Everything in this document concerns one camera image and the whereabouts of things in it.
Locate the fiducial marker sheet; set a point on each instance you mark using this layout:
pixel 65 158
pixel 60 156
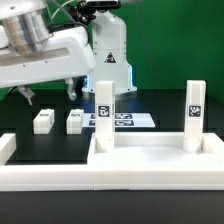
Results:
pixel 123 120

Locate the white desk top panel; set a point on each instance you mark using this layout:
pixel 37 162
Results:
pixel 155 147

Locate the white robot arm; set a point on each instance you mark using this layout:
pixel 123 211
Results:
pixel 44 41

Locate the white U-shaped fence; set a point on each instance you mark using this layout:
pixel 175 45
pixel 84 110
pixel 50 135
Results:
pixel 151 176

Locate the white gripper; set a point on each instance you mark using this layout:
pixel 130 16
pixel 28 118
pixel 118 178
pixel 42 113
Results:
pixel 66 54

